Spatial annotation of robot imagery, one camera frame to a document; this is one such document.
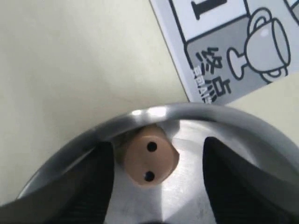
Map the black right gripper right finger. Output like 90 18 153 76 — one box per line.
202 137 299 224

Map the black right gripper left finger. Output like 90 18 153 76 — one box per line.
0 141 114 224

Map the wooden die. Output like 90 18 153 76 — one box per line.
115 124 180 188

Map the round steel pan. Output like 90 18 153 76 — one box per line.
16 102 299 224

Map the paper number game board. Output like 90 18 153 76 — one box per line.
151 0 299 105

